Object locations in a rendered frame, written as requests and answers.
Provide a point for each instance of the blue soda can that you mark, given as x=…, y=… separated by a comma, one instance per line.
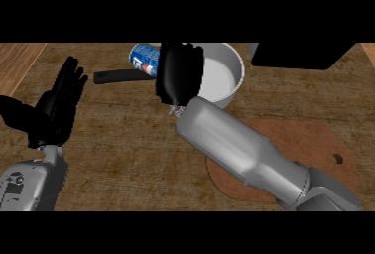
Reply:
x=145, y=59

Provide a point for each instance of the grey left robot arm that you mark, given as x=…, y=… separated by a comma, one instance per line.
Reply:
x=30, y=182

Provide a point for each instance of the black appliance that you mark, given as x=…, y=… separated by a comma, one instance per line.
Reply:
x=297, y=54

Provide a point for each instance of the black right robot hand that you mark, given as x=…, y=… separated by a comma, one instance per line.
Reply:
x=179, y=72

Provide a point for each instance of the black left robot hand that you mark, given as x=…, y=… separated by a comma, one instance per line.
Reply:
x=53, y=109

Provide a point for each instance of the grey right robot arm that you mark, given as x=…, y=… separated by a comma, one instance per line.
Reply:
x=254, y=152

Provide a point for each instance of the brown wooden cutting board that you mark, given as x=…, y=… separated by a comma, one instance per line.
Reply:
x=312, y=145

